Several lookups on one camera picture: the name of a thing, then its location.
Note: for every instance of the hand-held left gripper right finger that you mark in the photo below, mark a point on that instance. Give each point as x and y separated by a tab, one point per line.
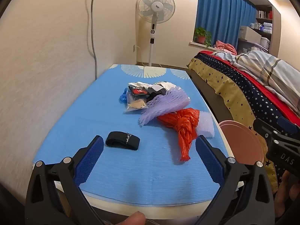
209	160

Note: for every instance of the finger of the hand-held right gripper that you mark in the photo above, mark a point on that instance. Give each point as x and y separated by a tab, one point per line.
263	127
287	125

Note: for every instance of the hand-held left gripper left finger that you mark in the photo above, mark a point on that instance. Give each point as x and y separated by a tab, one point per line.
90	159

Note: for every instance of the pink trash bin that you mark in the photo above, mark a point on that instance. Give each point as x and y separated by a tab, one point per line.
241	143

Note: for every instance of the white foam sheet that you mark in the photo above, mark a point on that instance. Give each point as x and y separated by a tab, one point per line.
206	127

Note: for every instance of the orange plastic bag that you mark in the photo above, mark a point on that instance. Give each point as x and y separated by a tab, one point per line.
185	126

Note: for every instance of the blue plastic wrapper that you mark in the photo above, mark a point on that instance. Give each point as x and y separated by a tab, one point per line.
122	97

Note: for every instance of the clear bag with beige contents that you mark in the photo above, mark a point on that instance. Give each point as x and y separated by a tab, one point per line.
136	104

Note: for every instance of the purple foam net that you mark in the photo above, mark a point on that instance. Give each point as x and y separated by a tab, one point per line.
164	103

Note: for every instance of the black red packet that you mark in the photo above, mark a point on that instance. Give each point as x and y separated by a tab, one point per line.
138	91

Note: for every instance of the black white wrapper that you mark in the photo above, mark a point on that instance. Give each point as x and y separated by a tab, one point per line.
157	89

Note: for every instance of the white paper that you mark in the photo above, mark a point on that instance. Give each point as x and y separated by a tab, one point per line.
140	84

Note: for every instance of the person's right hand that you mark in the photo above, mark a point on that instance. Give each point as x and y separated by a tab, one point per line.
287	199

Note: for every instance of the person's left hand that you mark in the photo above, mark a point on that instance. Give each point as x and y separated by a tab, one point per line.
131	219

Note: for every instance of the red blanket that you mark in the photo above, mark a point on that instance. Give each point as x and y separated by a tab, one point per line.
287	111

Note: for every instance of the blue tablecloth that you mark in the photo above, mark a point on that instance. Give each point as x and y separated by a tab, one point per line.
70	133

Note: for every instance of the bed with star blanket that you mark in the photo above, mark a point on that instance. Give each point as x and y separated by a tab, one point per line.
234	86

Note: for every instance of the plaid duvet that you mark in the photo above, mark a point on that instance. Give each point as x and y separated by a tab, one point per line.
269	68

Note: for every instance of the white lidded container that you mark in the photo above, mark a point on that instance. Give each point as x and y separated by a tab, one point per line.
264	42

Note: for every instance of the pink clothes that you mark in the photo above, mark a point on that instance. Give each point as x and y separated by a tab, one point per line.
225	46

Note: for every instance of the white cardboard box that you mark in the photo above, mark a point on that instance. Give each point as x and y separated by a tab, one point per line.
249	34

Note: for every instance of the stack of white packages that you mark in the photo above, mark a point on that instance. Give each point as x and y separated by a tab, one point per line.
263	27

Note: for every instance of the white window sill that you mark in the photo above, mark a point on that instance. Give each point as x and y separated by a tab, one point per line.
199	45

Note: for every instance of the potted green plant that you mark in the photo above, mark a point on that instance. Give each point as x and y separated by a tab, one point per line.
201	38

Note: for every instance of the wooden bookshelf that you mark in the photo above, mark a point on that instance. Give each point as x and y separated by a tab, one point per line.
263	14

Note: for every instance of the blue curtain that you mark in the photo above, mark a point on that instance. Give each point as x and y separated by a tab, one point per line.
220	11

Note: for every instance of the white standing fan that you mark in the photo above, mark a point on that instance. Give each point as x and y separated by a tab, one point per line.
155	5

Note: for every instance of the grey bed frame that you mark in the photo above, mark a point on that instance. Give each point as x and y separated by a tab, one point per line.
211	93

